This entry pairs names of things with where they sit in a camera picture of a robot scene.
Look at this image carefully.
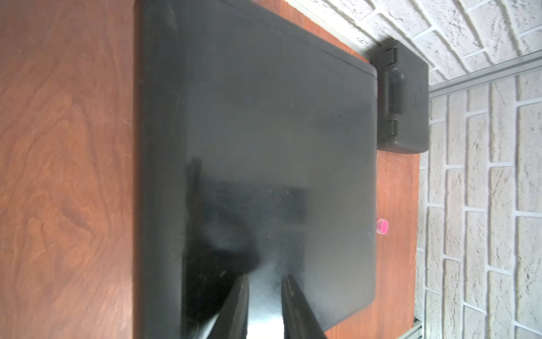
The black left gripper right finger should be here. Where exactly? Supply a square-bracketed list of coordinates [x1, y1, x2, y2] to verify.
[281, 275, 327, 339]

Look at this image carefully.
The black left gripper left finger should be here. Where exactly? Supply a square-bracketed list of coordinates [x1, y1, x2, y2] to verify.
[207, 275, 250, 339]

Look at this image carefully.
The black drawer cabinet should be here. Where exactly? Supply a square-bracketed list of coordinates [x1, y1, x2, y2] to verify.
[136, 1, 377, 338]

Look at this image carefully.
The pink paint can near hammer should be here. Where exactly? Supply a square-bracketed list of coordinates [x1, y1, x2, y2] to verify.
[376, 218, 389, 235]

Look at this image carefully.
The black tool case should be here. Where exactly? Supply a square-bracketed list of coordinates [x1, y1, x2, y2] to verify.
[370, 39, 429, 154]

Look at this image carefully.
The aluminium frame post right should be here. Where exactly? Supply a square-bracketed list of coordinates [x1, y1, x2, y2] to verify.
[429, 51, 542, 99]

